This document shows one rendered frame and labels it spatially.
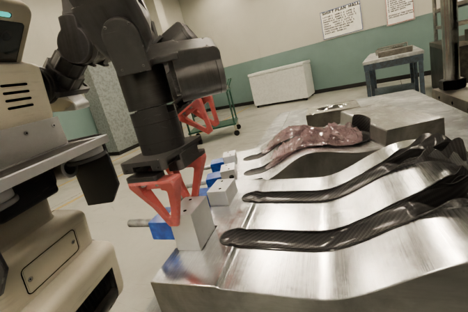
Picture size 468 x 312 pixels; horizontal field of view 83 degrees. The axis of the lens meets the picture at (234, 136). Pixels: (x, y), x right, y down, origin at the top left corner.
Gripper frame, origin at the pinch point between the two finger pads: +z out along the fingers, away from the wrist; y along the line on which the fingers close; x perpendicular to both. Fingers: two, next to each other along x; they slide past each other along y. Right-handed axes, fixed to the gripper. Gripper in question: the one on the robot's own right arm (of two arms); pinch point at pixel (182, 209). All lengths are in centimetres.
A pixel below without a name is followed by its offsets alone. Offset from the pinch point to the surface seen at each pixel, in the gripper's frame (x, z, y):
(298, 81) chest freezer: 47, 26, 649
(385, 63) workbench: -95, 11, 384
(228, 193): -2.8, 2.6, 9.5
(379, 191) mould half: -25.4, 2.2, 6.1
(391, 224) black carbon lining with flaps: -25.4, 2.9, -0.1
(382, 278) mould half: -23.2, 3.7, -6.8
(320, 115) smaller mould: -16, 6, 78
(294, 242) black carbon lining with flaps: -14.5, 5.8, 0.9
